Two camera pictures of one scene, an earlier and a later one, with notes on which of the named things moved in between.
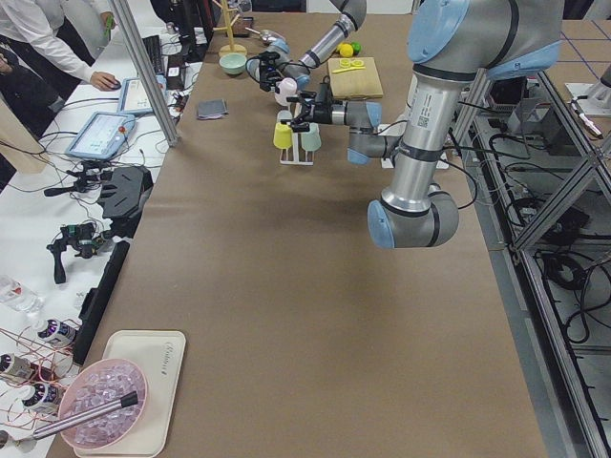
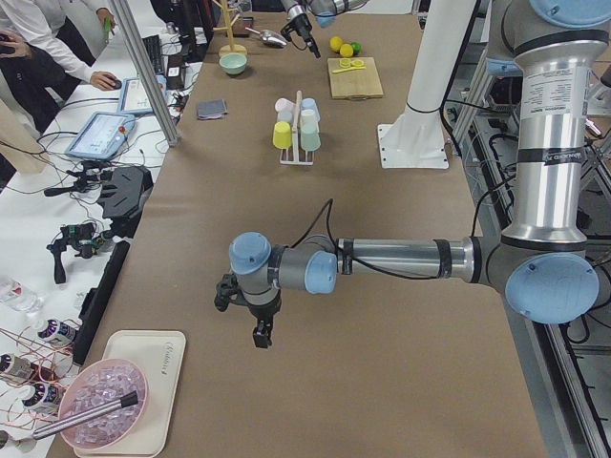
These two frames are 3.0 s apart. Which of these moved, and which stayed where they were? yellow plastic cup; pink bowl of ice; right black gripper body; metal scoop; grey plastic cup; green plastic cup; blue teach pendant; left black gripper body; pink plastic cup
Moved: pink plastic cup; left black gripper body; right black gripper body
Stayed: green plastic cup; pink bowl of ice; metal scoop; yellow plastic cup; grey plastic cup; blue teach pendant
